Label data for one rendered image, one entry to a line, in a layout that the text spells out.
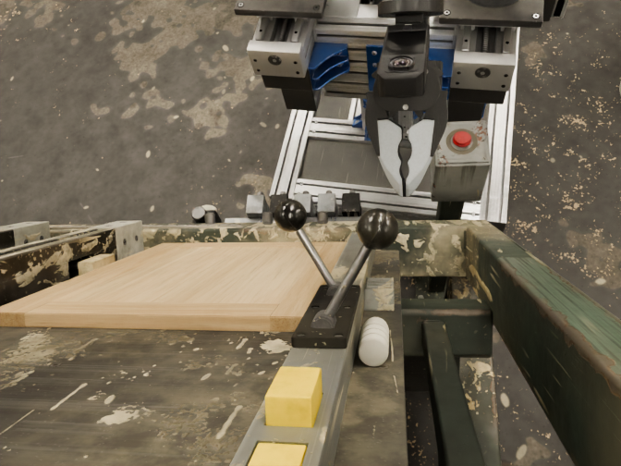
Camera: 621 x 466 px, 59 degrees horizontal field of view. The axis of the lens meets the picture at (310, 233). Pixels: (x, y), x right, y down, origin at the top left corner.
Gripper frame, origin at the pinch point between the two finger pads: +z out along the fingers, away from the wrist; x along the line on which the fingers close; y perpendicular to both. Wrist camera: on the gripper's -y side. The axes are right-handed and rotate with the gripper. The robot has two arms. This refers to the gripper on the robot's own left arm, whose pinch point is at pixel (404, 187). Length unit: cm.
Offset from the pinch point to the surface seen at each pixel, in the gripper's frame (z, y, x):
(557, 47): -23, 213, -45
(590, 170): 25, 173, -56
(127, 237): 20, 37, 63
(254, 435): 8.7, -36.1, 5.2
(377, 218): -0.3, -16.2, 0.7
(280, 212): 2.1, -5.8, 13.1
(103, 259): 19, 20, 56
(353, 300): 11.2, -7.6, 4.5
